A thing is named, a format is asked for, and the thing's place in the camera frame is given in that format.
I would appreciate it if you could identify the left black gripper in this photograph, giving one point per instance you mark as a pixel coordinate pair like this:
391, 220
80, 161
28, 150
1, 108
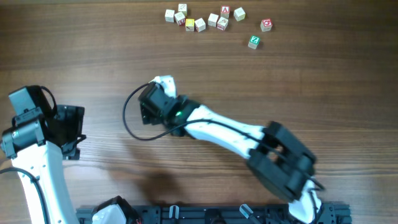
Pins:
73, 149

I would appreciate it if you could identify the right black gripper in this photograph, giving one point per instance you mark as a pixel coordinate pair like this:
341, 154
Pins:
155, 114

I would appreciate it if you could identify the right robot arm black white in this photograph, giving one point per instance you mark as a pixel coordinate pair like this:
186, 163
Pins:
280, 161

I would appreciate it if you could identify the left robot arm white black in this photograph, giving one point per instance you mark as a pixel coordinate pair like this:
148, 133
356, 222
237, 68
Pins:
41, 173

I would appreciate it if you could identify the yellow top wooden block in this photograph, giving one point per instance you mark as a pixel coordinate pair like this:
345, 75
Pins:
190, 25

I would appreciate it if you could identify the wooden block red side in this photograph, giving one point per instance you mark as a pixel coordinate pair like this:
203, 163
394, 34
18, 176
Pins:
180, 18

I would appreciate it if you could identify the wooden block red edge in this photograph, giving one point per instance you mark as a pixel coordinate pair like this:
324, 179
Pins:
200, 25

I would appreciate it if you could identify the plain wooden block far left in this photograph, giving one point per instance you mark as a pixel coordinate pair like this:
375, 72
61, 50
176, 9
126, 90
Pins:
169, 15

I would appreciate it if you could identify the plain wooden block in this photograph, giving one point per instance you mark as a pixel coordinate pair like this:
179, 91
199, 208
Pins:
239, 14
169, 15
213, 19

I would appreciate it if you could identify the wooden block top left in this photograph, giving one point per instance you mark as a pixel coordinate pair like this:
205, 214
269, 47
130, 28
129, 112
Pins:
182, 7

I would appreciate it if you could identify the plain wooden block centre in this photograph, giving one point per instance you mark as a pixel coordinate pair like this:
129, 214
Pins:
213, 19

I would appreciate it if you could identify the wooden block drawing top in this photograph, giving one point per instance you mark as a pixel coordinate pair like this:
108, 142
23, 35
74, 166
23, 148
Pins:
222, 23

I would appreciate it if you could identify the green letter Z block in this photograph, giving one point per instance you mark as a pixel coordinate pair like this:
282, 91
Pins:
254, 42

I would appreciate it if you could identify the red letter A block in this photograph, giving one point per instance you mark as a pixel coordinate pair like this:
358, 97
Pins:
225, 11

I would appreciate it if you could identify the plain wooden block right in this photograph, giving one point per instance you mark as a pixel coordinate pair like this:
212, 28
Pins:
239, 14

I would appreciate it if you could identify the red letter O block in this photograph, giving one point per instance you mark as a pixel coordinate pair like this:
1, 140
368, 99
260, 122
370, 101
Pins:
266, 25

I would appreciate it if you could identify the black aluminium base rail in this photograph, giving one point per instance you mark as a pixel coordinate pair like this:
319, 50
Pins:
330, 213

